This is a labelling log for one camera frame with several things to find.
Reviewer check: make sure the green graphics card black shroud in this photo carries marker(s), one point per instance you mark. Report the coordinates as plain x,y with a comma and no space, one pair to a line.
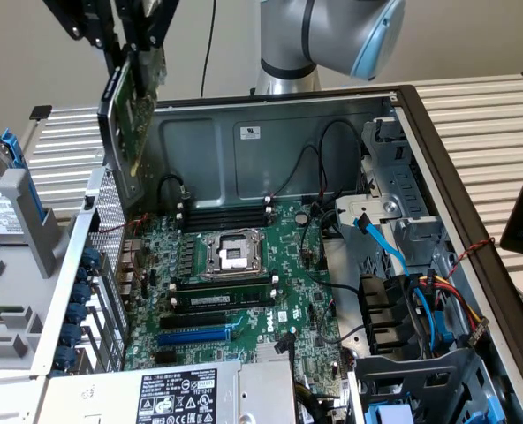
133,123

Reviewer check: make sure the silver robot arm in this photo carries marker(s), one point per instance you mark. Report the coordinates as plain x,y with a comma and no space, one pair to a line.
332,31

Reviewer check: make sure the white sticker label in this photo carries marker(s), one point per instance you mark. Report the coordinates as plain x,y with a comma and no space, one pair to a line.
250,132

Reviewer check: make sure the open metal PC case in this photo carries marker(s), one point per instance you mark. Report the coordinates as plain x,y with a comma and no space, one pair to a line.
288,168

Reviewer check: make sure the CPU socket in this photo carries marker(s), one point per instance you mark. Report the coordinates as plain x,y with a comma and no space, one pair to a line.
232,254

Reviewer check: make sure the round coin battery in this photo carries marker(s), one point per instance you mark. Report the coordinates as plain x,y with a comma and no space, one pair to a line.
302,217

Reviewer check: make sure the grey parts rack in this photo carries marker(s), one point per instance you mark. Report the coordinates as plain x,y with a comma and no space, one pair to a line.
23,282

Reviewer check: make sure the green motherboard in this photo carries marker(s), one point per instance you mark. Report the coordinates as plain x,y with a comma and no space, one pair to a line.
288,265

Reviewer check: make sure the installed RAM stick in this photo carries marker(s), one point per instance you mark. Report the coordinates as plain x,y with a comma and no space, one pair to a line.
226,298

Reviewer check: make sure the grey plastic bay latch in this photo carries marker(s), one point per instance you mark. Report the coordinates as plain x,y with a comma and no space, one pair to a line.
367,212

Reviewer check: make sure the metal disk bay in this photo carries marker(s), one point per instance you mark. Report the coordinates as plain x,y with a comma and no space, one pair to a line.
398,185

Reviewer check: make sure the short black expansion slot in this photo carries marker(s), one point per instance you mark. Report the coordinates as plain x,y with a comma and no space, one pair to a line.
165,358

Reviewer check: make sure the silver chipset heatsink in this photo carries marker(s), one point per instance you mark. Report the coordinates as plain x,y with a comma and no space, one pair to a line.
274,352

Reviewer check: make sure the black plastic fan shroud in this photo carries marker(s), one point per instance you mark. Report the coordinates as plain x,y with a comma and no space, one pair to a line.
385,309

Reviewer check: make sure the grey power supply unit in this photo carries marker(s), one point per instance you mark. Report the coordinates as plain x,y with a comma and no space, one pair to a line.
177,397

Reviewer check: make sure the grey drive cage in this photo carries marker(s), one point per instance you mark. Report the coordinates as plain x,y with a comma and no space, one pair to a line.
420,375

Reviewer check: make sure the blue plastic disk rail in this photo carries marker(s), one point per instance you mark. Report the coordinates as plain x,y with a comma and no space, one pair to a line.
12,150

